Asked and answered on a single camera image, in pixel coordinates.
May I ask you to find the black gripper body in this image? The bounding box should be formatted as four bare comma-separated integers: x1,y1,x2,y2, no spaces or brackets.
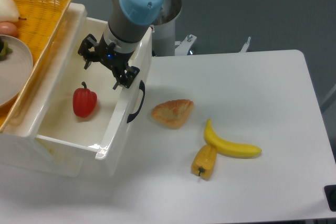
96,28,138,77

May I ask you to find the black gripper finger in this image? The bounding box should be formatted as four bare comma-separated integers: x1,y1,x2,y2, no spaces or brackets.
78,34,100,69
112,65,140,90

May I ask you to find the red bell pepper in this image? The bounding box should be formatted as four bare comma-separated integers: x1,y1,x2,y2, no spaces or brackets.
72,81,98,118

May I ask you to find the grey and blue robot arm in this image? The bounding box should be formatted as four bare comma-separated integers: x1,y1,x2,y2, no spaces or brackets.
78,0,171,88

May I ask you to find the open white upper drawer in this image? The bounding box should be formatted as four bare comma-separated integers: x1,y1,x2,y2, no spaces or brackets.
33,16,153,161

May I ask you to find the yellow bell pepper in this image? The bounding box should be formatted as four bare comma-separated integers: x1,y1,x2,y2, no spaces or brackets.
191,144,217,180

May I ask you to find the golden pastry turnover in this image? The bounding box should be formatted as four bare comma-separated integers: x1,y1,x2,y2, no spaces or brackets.
151,99,194,130

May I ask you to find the yellow woven basket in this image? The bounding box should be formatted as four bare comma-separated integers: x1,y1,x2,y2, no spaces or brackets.
1,0,72,131

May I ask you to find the grey round plate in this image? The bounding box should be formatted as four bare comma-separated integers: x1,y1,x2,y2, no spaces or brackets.
1,35,33,106

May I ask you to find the white pear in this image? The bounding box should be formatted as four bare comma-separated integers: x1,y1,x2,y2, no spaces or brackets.
0,0,26,23

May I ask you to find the dark eggplant with green stem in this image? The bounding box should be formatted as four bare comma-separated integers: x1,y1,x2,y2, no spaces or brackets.
0,38,13,60

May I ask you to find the yellow banana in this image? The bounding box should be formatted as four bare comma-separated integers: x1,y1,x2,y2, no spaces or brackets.
204,119,262,158

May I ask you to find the black object at table edge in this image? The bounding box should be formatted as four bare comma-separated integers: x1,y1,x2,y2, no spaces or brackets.
324,185,336,212

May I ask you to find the black drawer handle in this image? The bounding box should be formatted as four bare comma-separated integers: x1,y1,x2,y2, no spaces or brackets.
127,80,146,123

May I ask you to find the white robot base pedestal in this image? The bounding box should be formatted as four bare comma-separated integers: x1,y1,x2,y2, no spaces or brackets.
152,0,182,57

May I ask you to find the white metal bracket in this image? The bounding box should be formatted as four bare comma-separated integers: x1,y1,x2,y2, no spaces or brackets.
174,34,197,56

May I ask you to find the white table frame post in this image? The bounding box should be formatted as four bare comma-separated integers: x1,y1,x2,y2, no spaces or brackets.
240,36,251,53

